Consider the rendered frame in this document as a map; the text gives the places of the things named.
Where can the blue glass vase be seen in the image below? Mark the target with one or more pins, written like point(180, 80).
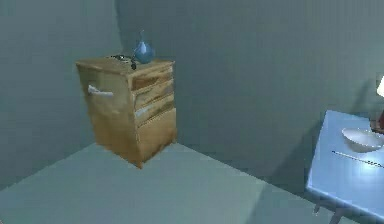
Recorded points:
point(144, 52)

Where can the wooden chest of drawers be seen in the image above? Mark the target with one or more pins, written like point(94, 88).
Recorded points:
point(113, 116)

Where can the blue table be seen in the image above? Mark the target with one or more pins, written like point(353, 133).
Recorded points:
point(343, 173)

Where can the white bowl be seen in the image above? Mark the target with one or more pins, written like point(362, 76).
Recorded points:
point(361, 139)

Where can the thin dark pencil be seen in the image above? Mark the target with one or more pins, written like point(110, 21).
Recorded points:
point(358, 158)

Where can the white shade table lamp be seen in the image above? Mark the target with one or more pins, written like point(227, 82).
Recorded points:
point(380, 106)

